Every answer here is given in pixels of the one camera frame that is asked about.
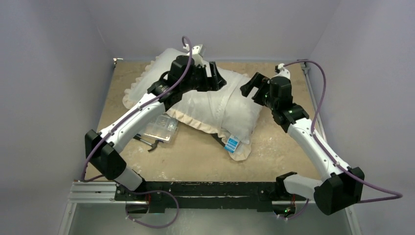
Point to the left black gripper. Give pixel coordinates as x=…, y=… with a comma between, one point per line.
x=215, y=82

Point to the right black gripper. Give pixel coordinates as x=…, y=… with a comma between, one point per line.
x=260, y=88

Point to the grey cream ruffled pillowcase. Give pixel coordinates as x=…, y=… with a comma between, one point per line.
x=181, y=110

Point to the white pillow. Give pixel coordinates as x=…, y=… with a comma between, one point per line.
x=226, y=111

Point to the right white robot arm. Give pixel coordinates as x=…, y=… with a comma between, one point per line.
x=339, y=186

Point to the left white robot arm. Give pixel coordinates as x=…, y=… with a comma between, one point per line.
x=103, y=148

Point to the blue pillow label tag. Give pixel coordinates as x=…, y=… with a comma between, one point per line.
x=232, y=144

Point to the clear plastic organizer box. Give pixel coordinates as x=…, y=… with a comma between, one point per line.
x=161, y=128

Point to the black claw hammer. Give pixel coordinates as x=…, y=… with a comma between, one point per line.
x=153, y=145

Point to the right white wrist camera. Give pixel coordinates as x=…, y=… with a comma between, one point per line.
x=282, y=71

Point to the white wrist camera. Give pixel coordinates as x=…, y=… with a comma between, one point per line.
x=282, y=71
x=196, y=52

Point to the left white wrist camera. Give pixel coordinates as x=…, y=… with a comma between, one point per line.
x=196, y=52

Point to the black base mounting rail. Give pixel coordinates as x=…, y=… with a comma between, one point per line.
x=161, y=195

